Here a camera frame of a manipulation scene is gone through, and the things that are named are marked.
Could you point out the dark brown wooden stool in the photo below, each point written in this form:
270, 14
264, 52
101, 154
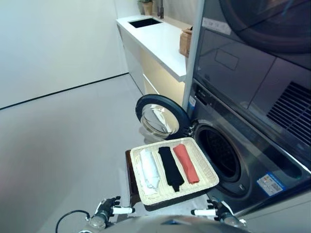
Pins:
132, 184

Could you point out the white dryer label strip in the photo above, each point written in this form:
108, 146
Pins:
216, 26

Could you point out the dark metal faucet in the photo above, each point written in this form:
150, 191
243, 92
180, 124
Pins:
160, 9

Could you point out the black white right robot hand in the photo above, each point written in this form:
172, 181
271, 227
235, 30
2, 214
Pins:
221, 210

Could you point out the small blue white sticker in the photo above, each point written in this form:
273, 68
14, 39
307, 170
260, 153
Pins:
192, 101

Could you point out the potted plant in basket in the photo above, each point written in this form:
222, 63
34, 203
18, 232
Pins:
147, 7

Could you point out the black cloth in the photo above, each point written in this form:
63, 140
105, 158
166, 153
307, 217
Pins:
171, 167

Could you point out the red cloth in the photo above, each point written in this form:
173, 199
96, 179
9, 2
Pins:
187, 163

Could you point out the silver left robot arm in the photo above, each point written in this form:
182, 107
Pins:
97, 222

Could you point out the black rectangular sink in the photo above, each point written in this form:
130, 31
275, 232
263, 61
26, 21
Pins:
144, 23

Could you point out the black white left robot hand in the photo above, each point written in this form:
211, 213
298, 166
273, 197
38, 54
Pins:
107, 206

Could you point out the grey robot torso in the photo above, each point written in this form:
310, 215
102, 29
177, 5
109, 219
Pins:
182, 224

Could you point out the white cloth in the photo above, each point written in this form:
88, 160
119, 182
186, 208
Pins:
150, 170

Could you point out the grey front-load washing machine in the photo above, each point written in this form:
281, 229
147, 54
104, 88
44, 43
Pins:
262, 155

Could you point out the brown wicker box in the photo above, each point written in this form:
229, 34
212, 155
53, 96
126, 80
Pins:
185, 41

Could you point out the cream wicker basket tray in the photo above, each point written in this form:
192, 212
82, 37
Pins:
206, 167

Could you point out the light grey appliance cabinet frame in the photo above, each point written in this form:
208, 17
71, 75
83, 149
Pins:
193, 48

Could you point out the blue energy label sticker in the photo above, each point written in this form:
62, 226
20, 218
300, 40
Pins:
270, 184

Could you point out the grey stacked dryer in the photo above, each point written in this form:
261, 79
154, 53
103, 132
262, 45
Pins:
243, 72

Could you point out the white counter cabinet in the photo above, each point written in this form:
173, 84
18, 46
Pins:
158, 43

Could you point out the round glass washer door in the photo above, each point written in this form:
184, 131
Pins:
179, 109

